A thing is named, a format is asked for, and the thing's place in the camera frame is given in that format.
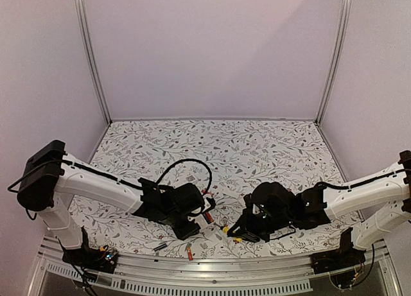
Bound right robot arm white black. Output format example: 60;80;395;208
227;150;410;268

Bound long white remote with buttons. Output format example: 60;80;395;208
186;175;199;183

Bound yellow handled screwdriver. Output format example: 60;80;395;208
220;224;243;244

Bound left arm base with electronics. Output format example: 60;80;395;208
61;227;118;274

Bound aluminium frame post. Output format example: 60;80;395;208
315;0;352;126
74;0;112;126

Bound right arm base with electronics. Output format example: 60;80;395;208
310;227;365;289

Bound small white remote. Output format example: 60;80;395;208
196;215;223;241

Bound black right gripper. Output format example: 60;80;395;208
227;208;292;243

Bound floral patterned table mat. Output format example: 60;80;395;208
69;120;362;259

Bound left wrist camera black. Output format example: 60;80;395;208
188;195;216;221

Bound orange AAA battery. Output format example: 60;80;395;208
186;247;193;261
202;189;214;197

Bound left aluminium frame post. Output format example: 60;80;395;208
74;0;112;126

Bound red purple batteries in remote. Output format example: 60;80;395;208
202;212;214;224

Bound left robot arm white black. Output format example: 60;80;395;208
8;140;214;266

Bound right aluminium frame post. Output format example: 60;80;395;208
315;0;352;126

